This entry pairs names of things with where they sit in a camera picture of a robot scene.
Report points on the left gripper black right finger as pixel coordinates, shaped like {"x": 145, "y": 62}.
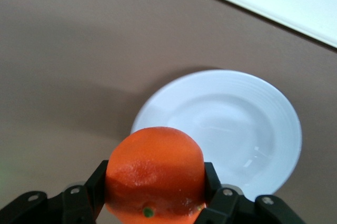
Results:
{"x": 218, "y": 205}

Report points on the white round plate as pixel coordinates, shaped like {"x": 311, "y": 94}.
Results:
{"x": 223, "y": 118}

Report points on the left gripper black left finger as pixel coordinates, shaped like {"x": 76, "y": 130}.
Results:
{"x": 92, "y": 189}

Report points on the orange fruit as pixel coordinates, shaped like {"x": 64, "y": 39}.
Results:
{"x": 155, "y": 161}

